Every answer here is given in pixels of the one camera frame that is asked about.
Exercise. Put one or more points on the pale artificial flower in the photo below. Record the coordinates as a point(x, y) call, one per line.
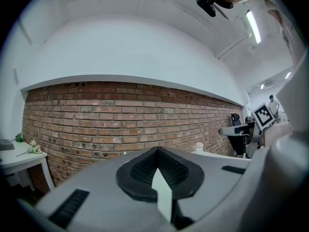
point(35, 149)

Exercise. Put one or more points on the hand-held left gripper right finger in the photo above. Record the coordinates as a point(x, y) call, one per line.
point(212, 173)

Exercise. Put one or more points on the white square table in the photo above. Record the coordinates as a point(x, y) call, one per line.
point(222, 156)

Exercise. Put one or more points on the black office chair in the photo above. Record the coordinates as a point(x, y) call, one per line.
point(237, 141)

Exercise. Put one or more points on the person's right forearm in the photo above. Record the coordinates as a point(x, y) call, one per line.
point(277, 134)

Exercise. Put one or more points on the pale green cloth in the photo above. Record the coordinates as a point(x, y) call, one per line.
point(163, 194)

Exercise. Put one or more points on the flat grey box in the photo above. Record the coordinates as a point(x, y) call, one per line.
point(6, 146)

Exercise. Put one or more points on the black head-worn camera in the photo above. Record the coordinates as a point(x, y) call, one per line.
point(207, 5)

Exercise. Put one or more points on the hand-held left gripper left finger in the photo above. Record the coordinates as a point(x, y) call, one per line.
point(96, 185)

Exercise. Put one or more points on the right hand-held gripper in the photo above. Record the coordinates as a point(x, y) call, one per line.
point(263, 116)

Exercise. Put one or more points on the green leaf sprig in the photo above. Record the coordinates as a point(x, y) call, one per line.
point(18, 138)

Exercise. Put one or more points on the white side table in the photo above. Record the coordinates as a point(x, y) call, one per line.
point(21, 159)

